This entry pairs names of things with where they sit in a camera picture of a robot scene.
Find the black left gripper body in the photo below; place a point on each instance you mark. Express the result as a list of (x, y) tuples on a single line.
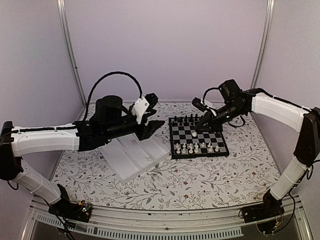
[(114, 130)]

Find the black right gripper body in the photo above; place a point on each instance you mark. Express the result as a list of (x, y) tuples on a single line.
[(232, 112)]

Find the black and silver chessboard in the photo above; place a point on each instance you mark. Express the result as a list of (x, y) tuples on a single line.
[(183, 134)]

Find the white plastic tray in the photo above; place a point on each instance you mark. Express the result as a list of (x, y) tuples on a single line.
[(126, 155)]

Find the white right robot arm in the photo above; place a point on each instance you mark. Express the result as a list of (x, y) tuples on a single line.
[(304, 141)]

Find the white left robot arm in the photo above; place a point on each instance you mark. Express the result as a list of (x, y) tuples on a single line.
[(17, 142)]

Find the black chess pieces back row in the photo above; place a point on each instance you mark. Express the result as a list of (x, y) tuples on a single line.
[(185, 118)]

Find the black chess pawns row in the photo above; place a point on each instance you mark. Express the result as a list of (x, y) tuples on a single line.
[(185, 123)]

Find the floral patterned table mat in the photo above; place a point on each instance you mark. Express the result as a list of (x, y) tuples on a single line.
[(243, 177)]

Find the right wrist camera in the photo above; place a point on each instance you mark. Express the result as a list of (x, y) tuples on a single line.
[(204, 106)]

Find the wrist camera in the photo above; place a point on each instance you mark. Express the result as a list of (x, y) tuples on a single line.
[(142, 105), (204, 106)]

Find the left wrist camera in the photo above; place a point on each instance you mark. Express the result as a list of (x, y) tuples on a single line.
[(142, 105)]

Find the right aluminium frame post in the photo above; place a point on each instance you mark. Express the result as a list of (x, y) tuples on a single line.
[(264, 41)]

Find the aluminium frame post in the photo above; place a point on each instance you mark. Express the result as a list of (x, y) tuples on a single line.
[(264, 41), (61, 6)]

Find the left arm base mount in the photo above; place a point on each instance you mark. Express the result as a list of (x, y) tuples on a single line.
[(79, 211)]

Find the front aluminium rail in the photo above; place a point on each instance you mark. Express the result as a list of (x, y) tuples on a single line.
[(227, 223)]

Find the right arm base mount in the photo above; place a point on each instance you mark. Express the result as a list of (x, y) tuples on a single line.
[(270, 210)]

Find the left aluminium frame post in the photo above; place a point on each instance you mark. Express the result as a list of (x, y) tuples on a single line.
[(61, 6)]

